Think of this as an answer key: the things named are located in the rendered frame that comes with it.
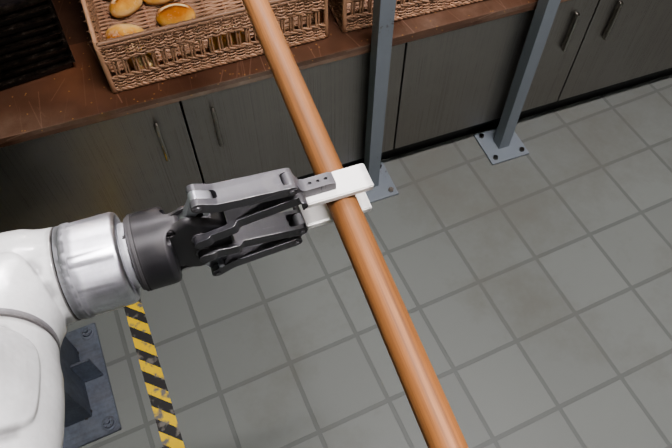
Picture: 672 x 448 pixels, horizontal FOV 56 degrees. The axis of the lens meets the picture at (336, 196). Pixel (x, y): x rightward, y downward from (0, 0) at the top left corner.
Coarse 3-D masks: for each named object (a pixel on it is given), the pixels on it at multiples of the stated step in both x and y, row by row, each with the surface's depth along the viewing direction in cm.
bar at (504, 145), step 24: (384, 0) 144; (552, 0) 165; (384, 24) 150; (384, 48) 157; (528, 48) 180; (384, 72) 164; (528, 72) 186; (384, 96) 171; (384, 120) 180; (504, 120) 205; (480, 144) 216; (504, 144) 214; (384, 168) 210; (384, 192) 205
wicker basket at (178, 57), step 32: (96, 0) 169; (192, 0) 169; (224, 0) 169; (288, 0) 148; (320, 0) 152; (96, 32) 141; (160, 32) 142; (192, 32) 146; (224, 32) 149; (288, 32) 156; (320, 32) 160; (128, 64) 156; (160, 64) 155; (192, 64) 153; (224, 64) 156
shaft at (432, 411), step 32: (256, 0) 77; (256, 32) 76; (288, 64) 71; (288, 96) 69; (320, 128) 66; (320, 160) 64; (352, 224) 60; (352, 256) 59; (384, 288) 56; (384, 320) 55; (416, 352) 53; (416, 384) 52; (416, 416) 51; (448, 416) 50
